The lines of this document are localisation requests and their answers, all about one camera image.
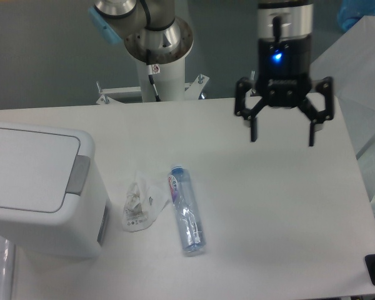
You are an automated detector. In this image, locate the white push-lid trash can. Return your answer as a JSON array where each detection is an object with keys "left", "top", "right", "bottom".
[{"left": 0, "top": 122, "right": 111, "bottom": 258}]

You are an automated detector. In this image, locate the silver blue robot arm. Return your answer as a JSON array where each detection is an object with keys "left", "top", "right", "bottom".
[{"left": 88, "top": 1, "right": 334, "bottom": 145}]

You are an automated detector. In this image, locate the white translucent plastic box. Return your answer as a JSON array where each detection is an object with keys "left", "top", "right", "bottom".
[{"left": 311, "top": 16, "right": 375, "bottom": 156}]

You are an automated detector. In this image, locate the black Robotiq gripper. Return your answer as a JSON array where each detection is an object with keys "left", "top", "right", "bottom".
[{"left": 234, "top": 36, "right": 335, "bottom": 148}]

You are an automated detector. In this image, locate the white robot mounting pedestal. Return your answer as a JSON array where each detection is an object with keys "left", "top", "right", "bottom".
[{"left": 96, "top": 58, "right": 209, "bottom": 105}]

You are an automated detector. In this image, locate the crumpled clear plastic wrapper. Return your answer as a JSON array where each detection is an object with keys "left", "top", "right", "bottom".
[{"left": 121, "top": 171, "right": 169, "bottom": 233}]

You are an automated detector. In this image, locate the clear plastic water bottle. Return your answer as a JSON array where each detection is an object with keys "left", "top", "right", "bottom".
[{"left": 167, "top": 164, "right": 206, "bottom": 256}]

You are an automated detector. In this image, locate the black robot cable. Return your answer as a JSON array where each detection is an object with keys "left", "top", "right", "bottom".
[{"left": 145, "top": 49, "right": 162, "bottom": 103}]

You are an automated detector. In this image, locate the clear bubble wrap sheet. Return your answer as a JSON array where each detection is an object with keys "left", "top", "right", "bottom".
[{"left": 0, "top": 236, "right": 15, "bottom": 299}]

